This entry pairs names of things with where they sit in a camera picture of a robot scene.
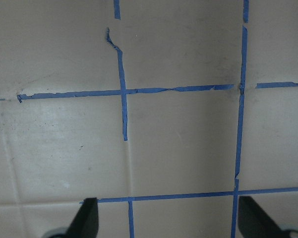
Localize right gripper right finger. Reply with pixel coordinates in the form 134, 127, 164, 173
238, 196, 282, 238

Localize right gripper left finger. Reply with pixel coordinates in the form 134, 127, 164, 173
65, 198, 99, 238

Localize brown paper table cover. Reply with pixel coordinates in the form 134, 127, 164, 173
0, 0, 298, 238

